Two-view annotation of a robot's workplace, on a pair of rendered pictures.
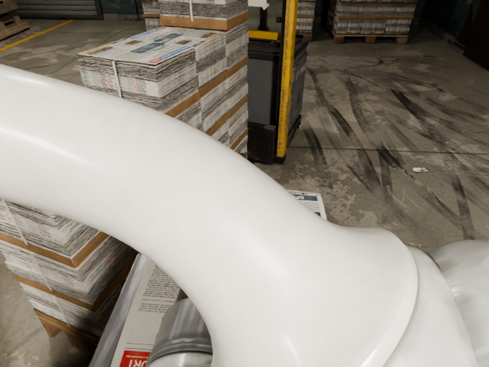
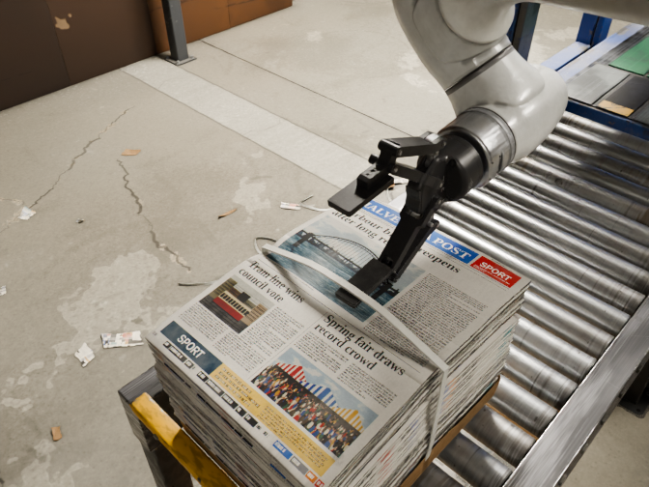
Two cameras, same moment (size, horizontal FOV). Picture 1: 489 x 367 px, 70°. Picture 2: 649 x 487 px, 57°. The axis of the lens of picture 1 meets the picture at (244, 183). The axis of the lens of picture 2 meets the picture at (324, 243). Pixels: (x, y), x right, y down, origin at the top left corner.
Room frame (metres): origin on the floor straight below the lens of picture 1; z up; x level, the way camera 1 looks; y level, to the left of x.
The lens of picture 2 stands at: (0.78, 0.30, 1.56)
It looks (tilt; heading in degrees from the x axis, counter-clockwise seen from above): 41 degrees down; 219
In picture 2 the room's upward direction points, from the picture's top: straight up
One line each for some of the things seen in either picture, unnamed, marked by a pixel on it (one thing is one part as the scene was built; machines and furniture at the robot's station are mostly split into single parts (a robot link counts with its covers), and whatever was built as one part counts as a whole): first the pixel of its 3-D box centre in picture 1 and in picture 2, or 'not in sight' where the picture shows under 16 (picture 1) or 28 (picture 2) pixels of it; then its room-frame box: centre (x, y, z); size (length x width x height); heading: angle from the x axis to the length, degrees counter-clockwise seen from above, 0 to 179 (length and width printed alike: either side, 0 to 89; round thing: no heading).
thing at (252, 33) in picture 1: (240, 32); not in sight; (2.44, 0.03, 0.92); 0.57 x 0.01 x 0.05; 68
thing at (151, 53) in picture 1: (137, 50); not in sight; (1.45, 0.43, 1.06); 0.37 x 0.29 x 0.01; 66
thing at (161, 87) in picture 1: (142, 79); not in sight; (1.44, 0.43, 0.95); 0.38 x 0.29 x 0.23; 66
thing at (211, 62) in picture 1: (179, 60); not in sight; (1.72, 0.32, 0.95); 0.38 x 0.29 x 0.23; 67
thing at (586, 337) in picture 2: not in sight; (490, 284); (-0.03, 0.04, 0.77); 0.47 x 0.05 x 0.05; 86
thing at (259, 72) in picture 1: (255, 92); not in sight; (2.74, -0.09, 0.40); 0.69 x 0.55 x 0.80; 68
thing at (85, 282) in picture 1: (145, 196); not in sight; (1.32, 0.48, 0.42); 1.17 x 0.39 x 0.83; 158
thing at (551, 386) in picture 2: not in sight; (449, 323); (0.10, 0.03, 0.77); 0.47 x 0.05 x 0.05; 86
